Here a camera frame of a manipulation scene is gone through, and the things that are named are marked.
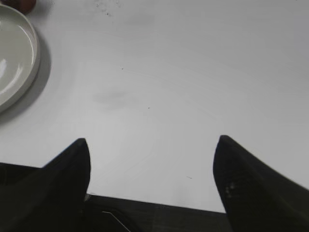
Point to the dark red wax apple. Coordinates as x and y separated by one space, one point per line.
23 6

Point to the beige round plate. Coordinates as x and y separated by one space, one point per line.
20 55

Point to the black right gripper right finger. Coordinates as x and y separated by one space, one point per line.
257 198

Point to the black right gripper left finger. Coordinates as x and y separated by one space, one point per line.
46 199

